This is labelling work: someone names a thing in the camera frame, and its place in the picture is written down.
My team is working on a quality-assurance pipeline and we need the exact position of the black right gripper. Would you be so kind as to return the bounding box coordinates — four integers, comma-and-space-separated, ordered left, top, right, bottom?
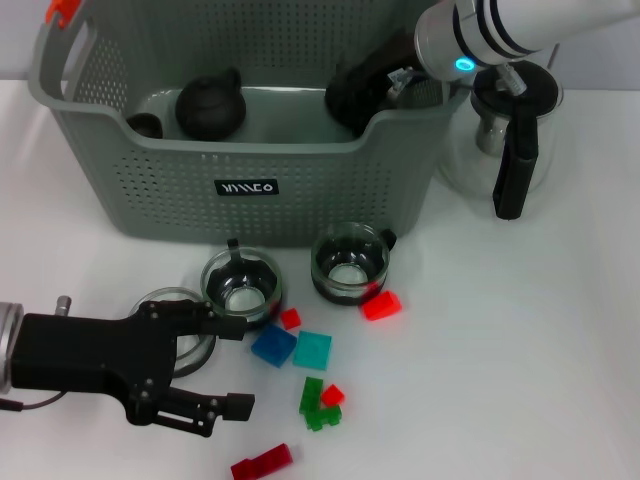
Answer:
367, 27, 421, 109

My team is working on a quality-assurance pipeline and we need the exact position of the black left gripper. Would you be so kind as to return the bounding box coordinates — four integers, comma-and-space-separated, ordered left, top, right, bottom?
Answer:
9, 298, 256, 439

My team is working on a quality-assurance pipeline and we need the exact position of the grey perforated storage bin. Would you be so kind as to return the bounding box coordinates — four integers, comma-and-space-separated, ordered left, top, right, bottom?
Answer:
27, 0, 471, 249

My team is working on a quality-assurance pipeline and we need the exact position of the dark clay teacup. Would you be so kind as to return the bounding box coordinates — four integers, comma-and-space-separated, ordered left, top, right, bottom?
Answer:
124, 112, 165, 141

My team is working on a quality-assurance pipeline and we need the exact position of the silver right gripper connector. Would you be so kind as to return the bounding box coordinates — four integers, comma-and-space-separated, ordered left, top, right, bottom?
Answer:
386, 66, 417, 96

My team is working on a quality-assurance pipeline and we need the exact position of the blue square toy brick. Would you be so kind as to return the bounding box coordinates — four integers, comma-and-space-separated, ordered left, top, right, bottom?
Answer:
250, 323, 299, 370

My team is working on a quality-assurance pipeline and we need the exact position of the green long toy brick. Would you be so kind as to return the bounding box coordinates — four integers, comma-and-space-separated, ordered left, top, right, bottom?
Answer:
298, 375, 326, 416

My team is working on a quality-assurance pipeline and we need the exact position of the cyan square toy brick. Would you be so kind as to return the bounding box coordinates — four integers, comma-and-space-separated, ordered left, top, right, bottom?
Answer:
292, 329, 334, 372

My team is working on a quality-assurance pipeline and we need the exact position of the dark red long brick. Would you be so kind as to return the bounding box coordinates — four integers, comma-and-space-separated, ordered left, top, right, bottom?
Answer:
229, 442, 294, 480

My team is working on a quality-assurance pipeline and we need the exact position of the green stepped toy brick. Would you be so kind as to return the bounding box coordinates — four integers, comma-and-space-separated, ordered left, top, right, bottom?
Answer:
304, 402, 344, 432

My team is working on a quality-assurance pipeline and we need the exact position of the large red toy brick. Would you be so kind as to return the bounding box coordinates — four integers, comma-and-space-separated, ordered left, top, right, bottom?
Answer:
360, 290, 403, 322

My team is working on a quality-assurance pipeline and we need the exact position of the dark clay teapot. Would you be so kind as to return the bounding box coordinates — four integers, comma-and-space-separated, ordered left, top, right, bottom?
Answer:
174, 65, 249, 143

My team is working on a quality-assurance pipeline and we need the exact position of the grey right gripper cable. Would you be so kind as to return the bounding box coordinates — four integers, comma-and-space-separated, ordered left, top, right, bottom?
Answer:
497, 63, 527, 95

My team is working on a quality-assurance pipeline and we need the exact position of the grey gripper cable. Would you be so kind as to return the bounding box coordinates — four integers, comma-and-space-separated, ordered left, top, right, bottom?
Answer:
0, 389, 69, 414
497, 63, 527, 95

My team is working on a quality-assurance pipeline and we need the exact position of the glass pitcher black handle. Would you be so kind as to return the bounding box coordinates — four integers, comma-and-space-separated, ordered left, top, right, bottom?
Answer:
437, 64, 564, 221

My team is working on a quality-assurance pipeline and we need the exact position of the grey left gripper cable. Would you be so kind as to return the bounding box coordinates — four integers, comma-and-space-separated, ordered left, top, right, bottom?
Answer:
0, 389, 69, 414

